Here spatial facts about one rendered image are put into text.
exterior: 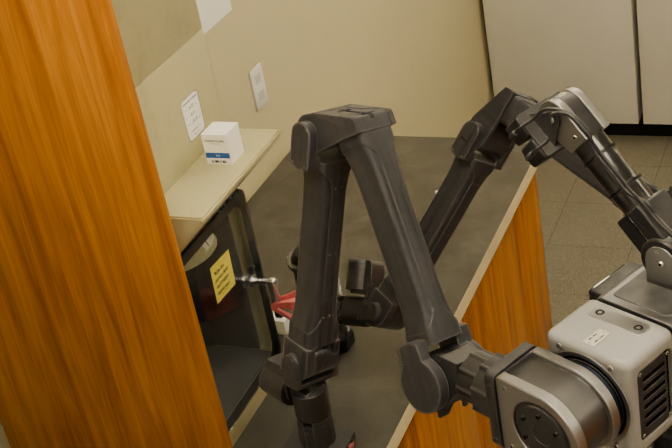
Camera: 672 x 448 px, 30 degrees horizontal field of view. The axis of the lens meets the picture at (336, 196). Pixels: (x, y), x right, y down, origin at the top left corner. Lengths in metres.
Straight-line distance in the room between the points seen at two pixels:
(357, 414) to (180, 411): 0.41
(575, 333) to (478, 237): 1.36
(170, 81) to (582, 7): 3.12
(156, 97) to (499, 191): 1.23
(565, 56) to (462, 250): 2.39
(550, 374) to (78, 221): 0.86
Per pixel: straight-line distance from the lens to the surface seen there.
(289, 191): 3.31
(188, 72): 2.24
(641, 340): 1.61
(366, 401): 2.52
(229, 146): 2.20
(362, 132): 1.71
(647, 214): 1.67
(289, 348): 1.95
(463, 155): 2.22
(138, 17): 2.11
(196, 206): 2.11
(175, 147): 2.21
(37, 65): 1.97
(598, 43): 5.16
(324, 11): 3.80
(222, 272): 2.35
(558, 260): 4.58
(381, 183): 1.70
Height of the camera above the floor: 2.49
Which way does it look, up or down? 28 degrees down
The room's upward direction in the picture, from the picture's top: 11 degrees counter-clockwise
